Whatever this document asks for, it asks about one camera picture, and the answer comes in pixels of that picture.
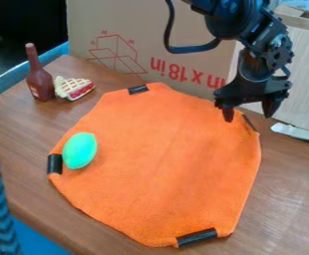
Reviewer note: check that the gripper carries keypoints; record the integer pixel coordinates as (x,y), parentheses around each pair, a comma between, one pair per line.
(255,81)

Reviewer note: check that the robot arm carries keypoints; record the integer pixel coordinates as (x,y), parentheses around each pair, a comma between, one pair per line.
(241,20)

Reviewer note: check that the orange cloth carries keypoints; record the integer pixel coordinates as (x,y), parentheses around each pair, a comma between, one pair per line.
(161,166)

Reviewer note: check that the cardboard box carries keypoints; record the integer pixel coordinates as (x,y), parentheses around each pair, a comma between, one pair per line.
(197,43)

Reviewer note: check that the green toy lime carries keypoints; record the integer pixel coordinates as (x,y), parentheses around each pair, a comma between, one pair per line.
(79,150)

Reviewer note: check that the toy pie slice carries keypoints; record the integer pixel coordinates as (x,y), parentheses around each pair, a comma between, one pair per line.
(73,87)

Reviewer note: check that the brown toy bottle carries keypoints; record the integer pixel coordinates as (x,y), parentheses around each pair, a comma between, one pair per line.
(38,78)

